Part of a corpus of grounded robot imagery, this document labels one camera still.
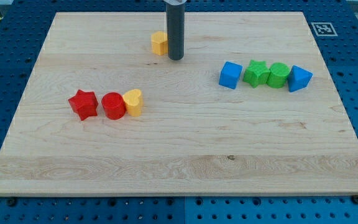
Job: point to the blue cube block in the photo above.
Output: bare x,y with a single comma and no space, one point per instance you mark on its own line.
230,75

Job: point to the silver rod mount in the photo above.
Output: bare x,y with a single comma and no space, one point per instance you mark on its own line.
174,1

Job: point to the red cylinder block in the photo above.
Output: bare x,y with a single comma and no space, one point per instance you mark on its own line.
113,105

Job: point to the green star block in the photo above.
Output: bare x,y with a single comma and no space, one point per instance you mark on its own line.
256,73

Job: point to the green cylinder block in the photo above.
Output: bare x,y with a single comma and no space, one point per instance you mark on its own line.
279,73

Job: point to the red star block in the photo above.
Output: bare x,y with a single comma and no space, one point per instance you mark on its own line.
84,104

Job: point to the yellow hexagon block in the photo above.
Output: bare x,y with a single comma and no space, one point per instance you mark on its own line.
159,42

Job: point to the white fiducial marker tag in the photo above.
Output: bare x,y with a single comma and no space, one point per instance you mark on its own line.
324,29

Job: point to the wooden board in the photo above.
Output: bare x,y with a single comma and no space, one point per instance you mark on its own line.
194,136

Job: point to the blue triangle block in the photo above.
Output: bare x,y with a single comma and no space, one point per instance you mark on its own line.
298,78

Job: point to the yellow heart block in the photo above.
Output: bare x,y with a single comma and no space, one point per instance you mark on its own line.
133,100

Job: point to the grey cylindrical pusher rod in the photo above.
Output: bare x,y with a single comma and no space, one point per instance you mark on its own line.
175,14

